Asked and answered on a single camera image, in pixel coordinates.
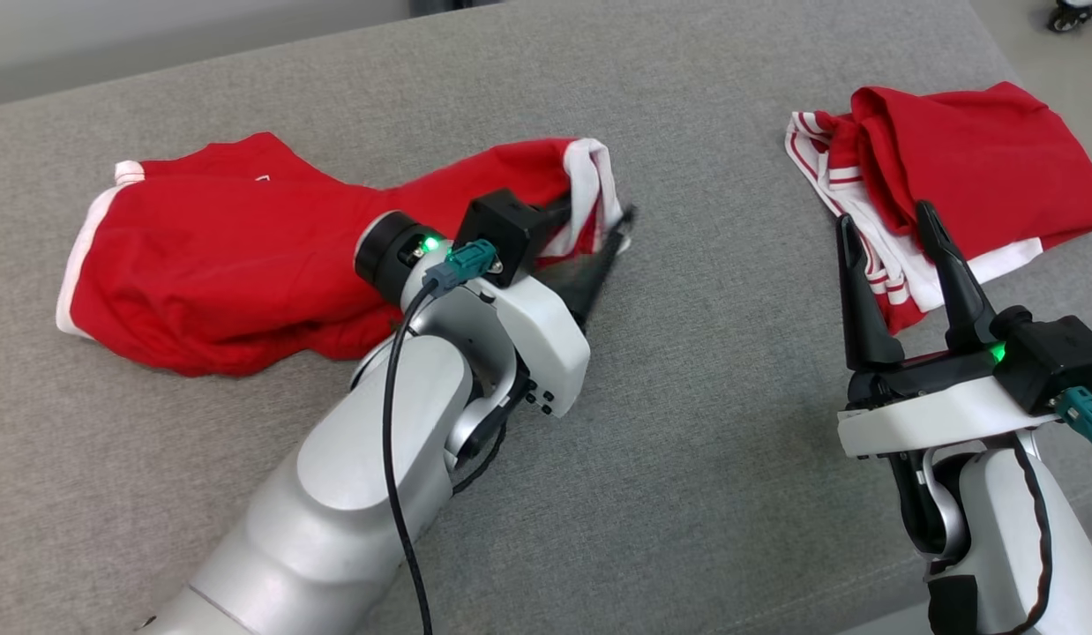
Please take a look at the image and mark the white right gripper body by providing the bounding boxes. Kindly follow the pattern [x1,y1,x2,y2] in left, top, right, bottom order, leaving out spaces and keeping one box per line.
[837,340,1063,458]

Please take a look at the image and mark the left arm cable teal plug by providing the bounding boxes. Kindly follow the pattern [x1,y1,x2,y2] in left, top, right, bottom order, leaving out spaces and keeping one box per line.
[381,238,499,635]

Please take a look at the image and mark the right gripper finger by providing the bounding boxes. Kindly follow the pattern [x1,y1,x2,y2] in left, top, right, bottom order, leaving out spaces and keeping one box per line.
[915,200,1001,354]
[833,213,906,371]

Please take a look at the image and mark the arm cable teal plug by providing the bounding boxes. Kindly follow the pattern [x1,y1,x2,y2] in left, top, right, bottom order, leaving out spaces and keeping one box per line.
[381,238,499,635]
[1009,386,1092,635]

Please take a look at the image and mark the right arm cable teal plug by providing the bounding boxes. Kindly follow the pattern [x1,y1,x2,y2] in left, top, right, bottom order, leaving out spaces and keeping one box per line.
[1009,386,1092,635]

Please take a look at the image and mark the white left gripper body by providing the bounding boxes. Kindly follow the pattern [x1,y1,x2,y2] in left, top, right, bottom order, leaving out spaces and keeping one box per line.
[355,212,591,417]

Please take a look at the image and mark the black caster wheel base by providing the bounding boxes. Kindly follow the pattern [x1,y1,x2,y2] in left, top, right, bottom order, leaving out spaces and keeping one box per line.
[1044,0,1092,34]

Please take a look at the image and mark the red shorts with white trim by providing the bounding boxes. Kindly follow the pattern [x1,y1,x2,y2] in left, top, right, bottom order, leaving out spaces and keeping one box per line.
[56,132,631,378]

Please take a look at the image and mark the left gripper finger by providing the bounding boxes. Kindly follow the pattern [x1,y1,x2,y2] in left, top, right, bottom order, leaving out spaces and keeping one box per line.
[546,205,637,329]
[530,194,575,235]

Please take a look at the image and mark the red Bulls jersey shirt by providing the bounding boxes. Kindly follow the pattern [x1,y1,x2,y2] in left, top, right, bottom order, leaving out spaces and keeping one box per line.
[784,81,1092,334]

